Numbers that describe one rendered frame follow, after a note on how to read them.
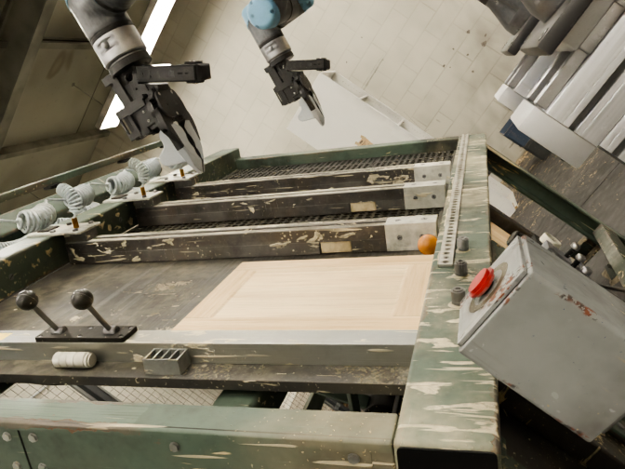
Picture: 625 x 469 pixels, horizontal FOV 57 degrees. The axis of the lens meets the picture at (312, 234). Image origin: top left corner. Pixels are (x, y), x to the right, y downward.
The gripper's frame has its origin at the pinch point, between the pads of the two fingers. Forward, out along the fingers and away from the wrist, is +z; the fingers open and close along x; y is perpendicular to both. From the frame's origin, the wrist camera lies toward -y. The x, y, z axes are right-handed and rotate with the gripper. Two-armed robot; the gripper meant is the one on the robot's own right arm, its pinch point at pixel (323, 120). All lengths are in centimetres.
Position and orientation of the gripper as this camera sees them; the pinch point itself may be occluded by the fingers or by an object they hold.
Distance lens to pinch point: 160.1
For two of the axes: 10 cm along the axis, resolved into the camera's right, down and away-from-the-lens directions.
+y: -8.4, 4.2, 3.5
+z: 4.9, 8.6, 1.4
